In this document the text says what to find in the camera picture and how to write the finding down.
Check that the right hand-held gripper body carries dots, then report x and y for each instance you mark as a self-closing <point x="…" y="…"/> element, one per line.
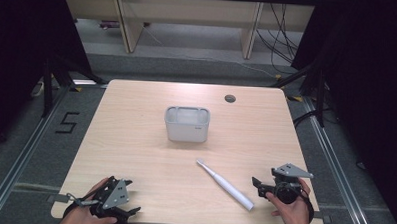
<point x="287" y="186"/>

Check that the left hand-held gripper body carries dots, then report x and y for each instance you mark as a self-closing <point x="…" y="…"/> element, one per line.
<point x="113" y="197"/>

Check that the white electric toothbrush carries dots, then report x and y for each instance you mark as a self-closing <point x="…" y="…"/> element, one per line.
<point x="225" y="185"/>

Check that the grey plastic storage box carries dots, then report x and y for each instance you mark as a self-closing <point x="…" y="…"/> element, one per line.
<point x="187" y="125"/>

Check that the person's right hand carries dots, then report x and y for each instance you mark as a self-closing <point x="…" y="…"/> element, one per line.
<point x="294" y="215"/>

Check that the person's left hand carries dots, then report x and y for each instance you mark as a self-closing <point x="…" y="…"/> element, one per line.
<point x="82" y="218"/>

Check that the yellow black floor tape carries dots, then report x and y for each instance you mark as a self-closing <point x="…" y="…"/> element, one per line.
<point x="76" y="88"/>
<point x="295" y="98"/>

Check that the black metal stand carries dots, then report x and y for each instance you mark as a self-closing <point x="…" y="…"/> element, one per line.
<point x="320" y="96"/>
<point x="48" y="86"/>

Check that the black curtain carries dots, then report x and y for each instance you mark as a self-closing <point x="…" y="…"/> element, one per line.
<point x="371" y="81"/>
<point x="25" y="52"/>

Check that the beige wooden desk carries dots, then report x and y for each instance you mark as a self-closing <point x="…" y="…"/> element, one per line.
<point x="190" y="11"/>

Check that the aluminium floor rail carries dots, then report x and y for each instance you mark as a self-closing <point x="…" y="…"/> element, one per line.
<point x="14" y="162"/>
<point x="337" y="173"/>

